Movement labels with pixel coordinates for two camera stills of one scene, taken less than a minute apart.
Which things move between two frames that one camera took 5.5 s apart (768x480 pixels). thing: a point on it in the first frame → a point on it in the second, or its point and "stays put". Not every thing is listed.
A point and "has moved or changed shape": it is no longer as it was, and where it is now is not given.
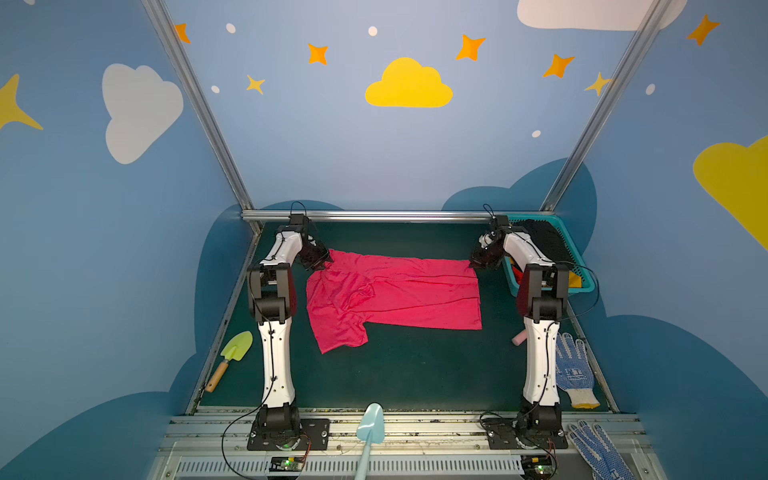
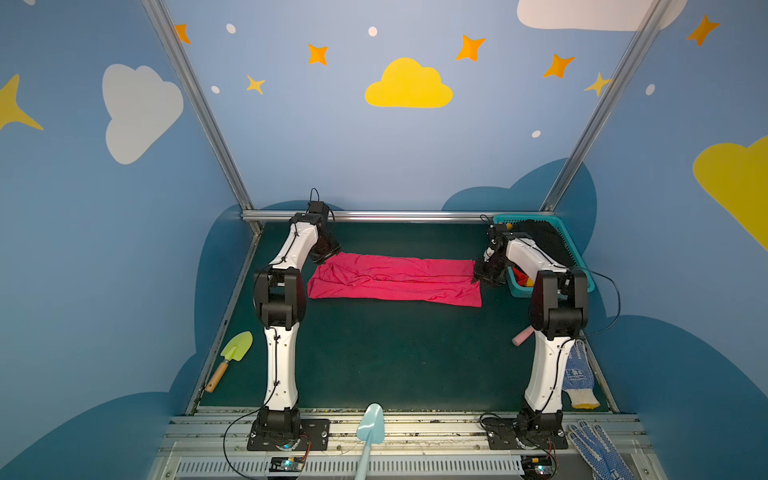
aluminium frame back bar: x=301 y=216 stays put
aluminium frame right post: x=605 y=103 stays put
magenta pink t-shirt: x=352 y=292 has moved or changed shape
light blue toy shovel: x=371 y=428 stays put
